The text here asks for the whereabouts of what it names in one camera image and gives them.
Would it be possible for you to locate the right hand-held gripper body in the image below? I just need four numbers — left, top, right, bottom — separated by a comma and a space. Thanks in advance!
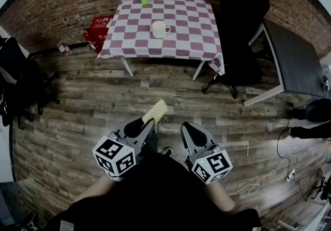
185, 144, 232, 185

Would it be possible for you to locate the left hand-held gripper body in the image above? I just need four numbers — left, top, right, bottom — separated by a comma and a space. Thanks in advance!
92, 131, 146, 181

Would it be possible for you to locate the yellow sponge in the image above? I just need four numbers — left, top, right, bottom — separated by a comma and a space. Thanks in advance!
141, 99, 168, 125

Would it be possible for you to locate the white mug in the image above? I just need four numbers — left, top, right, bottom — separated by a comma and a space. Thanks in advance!
151, 20, 172, 39

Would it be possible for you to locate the person's left forearm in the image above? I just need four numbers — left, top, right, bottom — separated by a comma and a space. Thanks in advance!
73, 173, 115, 203

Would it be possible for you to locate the person's right forearm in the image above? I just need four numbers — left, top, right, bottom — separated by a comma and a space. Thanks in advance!
209, 182, 236, 212

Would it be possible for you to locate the person's black shoe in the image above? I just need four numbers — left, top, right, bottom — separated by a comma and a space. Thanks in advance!
161, 146, 174, 158

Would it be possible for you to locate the person's black shirt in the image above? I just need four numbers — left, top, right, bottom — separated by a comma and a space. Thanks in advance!
46, 151, 262, 231

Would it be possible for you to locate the white-legged table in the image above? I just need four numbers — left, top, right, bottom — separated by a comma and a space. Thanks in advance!
121, 56, 206, 81

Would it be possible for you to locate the white power strip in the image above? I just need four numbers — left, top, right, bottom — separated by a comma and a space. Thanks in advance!
284, 168, 296, 182

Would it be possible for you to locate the red fire extinguisher box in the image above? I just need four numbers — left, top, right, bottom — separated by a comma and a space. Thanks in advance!
89, 16, 115, 55

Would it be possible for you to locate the black metal bar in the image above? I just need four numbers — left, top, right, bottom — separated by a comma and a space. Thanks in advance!
26, 41, 90, 60

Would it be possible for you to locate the pink white checkered tablecloth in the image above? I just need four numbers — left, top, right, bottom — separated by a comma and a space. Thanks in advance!
96, 0, 225, 76

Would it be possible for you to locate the black chair with bags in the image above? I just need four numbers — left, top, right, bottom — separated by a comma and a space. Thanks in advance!
0, 35, 61, 130

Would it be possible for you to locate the black high-back office chair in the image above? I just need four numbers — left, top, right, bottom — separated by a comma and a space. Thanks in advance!
202, 0, 272, 100

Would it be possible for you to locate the white floor cable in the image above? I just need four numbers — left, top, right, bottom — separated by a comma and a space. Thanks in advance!
227, 153, 298, 196

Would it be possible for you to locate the black floor cable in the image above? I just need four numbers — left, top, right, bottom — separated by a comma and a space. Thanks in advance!
276, 118, 293, 160

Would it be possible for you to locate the dark desk with white frame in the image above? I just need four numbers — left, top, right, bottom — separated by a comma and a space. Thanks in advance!
243, 19, 327, 107

